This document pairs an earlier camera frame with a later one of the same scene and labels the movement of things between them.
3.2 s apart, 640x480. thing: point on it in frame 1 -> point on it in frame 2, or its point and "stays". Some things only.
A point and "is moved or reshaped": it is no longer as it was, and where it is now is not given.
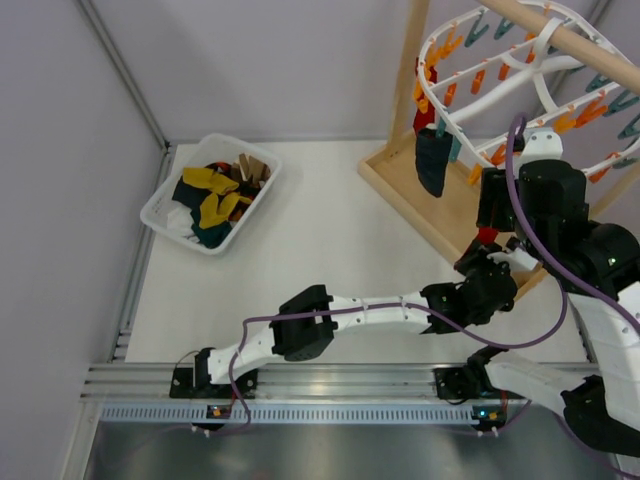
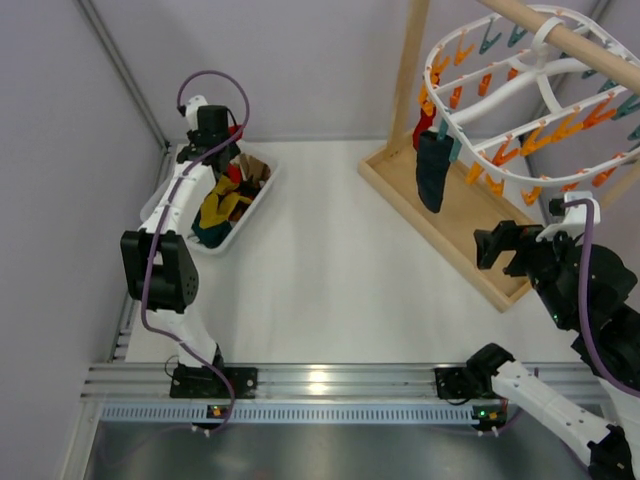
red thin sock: [425, 114] is moved or reshaped
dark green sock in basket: [210, 237] stays
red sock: [486, 235] is moved or reshaped
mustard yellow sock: [210, 215] stays
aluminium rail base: [139, 393] stays
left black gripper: [481, 265] -> [223, 151]
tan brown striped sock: [247, 166] stays
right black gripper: [495, 201] -> [510, 245]
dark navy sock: [432, 155] is moved or reshaped
